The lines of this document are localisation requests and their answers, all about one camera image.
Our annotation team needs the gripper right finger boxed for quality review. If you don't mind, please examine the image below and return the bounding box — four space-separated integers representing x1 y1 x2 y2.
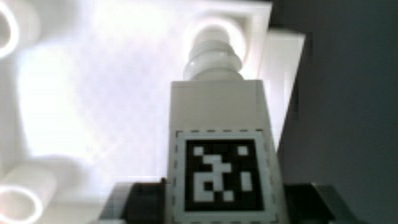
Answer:
285 183 356 224

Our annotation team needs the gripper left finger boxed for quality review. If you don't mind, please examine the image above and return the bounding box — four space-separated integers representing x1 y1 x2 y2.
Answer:
100 179 167 224

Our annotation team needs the white table leg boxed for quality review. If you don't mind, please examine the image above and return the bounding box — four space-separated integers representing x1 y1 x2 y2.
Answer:
166 25 290 224

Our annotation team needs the white square tabletop part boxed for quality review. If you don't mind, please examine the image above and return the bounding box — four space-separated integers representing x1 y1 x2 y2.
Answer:
0 0 304 224

